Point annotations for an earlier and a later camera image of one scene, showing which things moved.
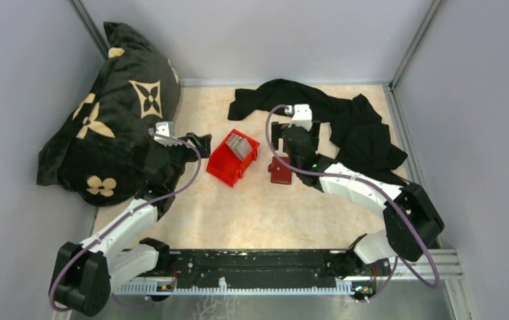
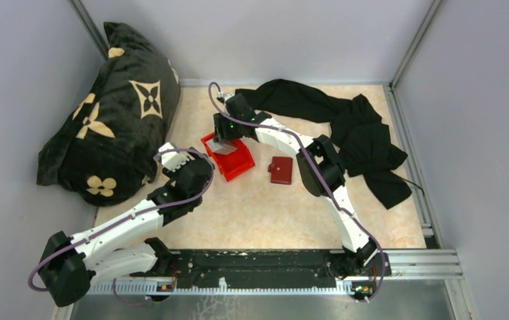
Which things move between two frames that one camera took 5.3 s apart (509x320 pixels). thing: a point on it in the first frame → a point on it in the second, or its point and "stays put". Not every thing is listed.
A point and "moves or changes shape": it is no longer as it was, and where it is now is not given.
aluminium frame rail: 433,266 stays put
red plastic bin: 225,165 moves or changes shape
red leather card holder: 280,173 stays put
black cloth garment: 364,145 stays put
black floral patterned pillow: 99,155 stays put
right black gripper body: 277,129 → 227,129
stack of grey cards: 240,147 → 222,149
